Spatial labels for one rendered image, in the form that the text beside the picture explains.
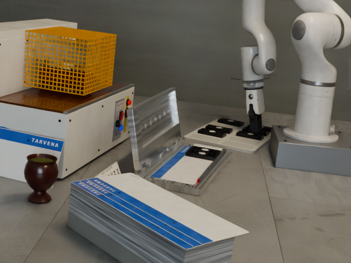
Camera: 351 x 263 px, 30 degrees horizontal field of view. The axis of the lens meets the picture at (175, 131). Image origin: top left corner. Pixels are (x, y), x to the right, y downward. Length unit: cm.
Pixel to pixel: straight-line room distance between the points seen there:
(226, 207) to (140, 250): 49
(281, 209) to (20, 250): 74
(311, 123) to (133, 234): 108
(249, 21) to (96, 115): 82
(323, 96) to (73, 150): 87
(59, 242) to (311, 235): 62
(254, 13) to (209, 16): 169
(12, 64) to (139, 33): 236
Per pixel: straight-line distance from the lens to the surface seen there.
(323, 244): 163
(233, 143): 239
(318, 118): 226
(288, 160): 220
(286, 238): 163
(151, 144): 195
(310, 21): 218
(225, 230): 132
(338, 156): 222
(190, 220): 134
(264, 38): 248
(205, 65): 423
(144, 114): 194
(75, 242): 146
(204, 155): 211
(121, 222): 136
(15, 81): 198
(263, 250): 153
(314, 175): 219
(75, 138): 186
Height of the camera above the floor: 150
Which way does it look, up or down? 14 degrees down
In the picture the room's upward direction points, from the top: 7 degrees clockwise
